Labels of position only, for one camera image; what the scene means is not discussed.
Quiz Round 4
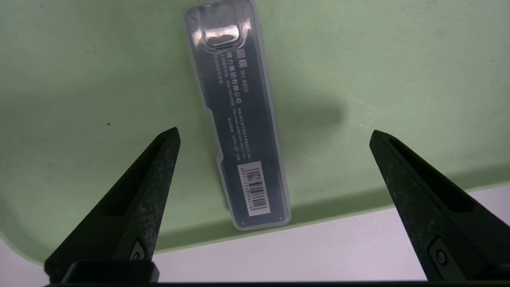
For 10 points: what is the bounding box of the clear grey compass case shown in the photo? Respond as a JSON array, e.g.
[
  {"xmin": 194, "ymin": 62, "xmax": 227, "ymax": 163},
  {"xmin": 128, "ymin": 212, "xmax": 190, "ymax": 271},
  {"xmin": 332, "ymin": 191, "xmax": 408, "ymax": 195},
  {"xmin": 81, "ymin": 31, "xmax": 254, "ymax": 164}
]
[{"xmin": 184, "ymin": 0, "xmax": 291, "ymax": 231}]

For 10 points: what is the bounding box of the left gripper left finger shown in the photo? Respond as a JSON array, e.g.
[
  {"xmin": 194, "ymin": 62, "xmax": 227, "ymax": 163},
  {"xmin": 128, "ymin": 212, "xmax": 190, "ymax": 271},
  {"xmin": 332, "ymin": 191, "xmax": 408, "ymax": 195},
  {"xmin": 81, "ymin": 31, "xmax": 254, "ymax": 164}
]
[{"xmin": 44, "ymin": 127, "xmax": 181, "ymax": 281}]

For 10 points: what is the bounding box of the green plastic tray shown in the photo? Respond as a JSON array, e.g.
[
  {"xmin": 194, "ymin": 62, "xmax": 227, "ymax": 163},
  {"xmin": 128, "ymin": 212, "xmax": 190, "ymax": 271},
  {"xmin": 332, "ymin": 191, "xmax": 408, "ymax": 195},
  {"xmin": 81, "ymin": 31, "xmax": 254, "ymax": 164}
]
[{"xmin": 0, "ymin": 0, "xmax": 510, "ymax": 265}]

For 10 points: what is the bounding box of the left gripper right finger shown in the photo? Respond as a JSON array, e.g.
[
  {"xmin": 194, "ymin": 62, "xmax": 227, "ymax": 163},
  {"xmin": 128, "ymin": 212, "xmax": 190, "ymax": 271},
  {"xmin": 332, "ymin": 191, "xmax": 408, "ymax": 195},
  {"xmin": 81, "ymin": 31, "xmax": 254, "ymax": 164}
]
[{"xmin": 369, "ymin": 130, "xmax": 510, "ymax": 281}]

